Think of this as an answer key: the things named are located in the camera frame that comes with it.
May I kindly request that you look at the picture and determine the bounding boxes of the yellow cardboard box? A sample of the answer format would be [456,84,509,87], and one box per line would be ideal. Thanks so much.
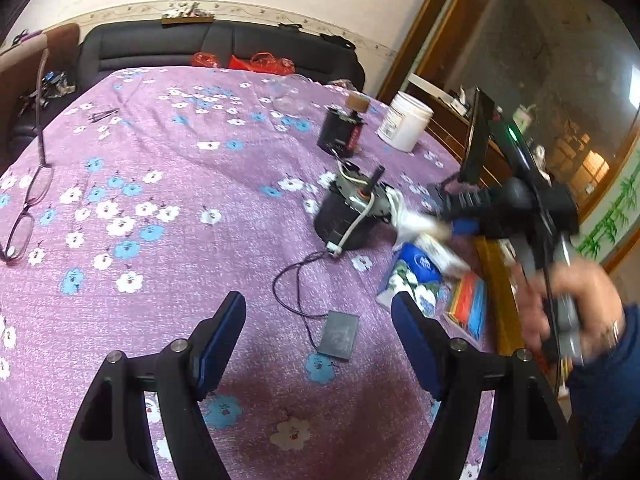
[474,237,523,362]

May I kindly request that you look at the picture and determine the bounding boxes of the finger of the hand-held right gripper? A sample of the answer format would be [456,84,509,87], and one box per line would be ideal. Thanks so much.
[450,217,493,238]
[437,187,503,222]

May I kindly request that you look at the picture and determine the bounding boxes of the wooden board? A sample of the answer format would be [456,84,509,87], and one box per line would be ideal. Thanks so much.
[161,9,215,26]

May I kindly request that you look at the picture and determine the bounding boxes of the purple floral tablecloth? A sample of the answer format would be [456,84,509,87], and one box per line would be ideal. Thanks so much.
[0,66,507,480]

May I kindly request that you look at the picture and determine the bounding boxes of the white paper packet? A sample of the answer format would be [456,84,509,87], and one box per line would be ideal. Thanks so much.
[416,232,472,279]

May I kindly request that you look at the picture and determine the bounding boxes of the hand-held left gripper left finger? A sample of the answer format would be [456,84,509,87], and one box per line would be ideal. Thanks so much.
[56,291,247,480]

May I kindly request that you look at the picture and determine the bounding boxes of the person's right forearm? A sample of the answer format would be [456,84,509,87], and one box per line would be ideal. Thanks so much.
[565,305,640,480]

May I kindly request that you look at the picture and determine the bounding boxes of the white plastic jar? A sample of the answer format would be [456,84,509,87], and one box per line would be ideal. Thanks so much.
[376,91,435,153]

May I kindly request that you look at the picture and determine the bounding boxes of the wooden cabinet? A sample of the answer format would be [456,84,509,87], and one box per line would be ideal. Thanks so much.
[407,72,568,198]

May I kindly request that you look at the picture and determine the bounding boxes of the black phone on stand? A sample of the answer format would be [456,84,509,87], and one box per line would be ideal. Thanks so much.
[439,86,497,202]

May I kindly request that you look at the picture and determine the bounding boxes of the clear plastic bag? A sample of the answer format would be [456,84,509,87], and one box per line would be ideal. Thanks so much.
[264,74,314,112]

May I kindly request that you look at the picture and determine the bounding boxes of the wooden framed glass door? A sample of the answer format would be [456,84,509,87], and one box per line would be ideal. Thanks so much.
[377,0,640,267]

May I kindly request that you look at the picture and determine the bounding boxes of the silver bracelet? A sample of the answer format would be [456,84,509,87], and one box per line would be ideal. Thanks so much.
[606,317,627,347]

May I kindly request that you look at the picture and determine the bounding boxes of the thin black cable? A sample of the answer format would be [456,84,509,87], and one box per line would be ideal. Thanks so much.
[272,250,342,352]

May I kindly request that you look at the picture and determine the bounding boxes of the small black box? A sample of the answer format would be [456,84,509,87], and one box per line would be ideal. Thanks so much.
[317,107,365,157]

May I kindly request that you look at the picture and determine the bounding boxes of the clutter on cabinet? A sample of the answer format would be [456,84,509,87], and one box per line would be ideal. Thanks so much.
[445,87,568,181]

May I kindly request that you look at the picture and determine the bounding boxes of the grey flat pad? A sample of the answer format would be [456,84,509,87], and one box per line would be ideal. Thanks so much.
[319,311,361,362]

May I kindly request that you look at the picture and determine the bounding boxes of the bunch of keys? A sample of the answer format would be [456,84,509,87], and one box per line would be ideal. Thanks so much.
[19,71,77,109]

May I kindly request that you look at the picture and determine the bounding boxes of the multicoloured sponge pack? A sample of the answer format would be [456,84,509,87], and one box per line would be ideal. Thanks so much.
[442,272,489,342]

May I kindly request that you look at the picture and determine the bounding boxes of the black sofa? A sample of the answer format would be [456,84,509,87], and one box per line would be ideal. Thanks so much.
[10,21,366,161]

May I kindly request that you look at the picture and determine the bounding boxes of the blue tissue pack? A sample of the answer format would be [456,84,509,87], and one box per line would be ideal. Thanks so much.
[376,242,444,317]

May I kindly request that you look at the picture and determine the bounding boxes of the person's right hand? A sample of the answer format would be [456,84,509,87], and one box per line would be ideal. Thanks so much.
[511,259,626,362]

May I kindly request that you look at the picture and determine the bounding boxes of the white cable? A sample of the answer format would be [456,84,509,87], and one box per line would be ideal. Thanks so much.
[326,162,375,259]

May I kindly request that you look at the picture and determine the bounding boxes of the black electric motor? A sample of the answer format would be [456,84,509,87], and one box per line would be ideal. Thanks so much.
[313,162,402,252]

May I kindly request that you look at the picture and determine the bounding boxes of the purple framed eyeglasses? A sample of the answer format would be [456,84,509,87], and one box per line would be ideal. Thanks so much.
[0,47,55,263]

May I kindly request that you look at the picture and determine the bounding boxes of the brown chair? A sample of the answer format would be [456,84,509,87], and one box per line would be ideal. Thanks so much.
[0,22,81,103]

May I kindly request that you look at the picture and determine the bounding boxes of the large red plastic bag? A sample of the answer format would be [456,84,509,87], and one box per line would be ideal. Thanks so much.
[228,51,296,76]

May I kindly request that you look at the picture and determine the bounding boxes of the white cloth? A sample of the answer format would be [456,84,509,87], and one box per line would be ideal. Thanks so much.
[394,209,453,242]

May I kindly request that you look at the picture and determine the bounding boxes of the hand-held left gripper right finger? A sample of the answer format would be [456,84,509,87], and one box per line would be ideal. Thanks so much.
[391,291,583,480]

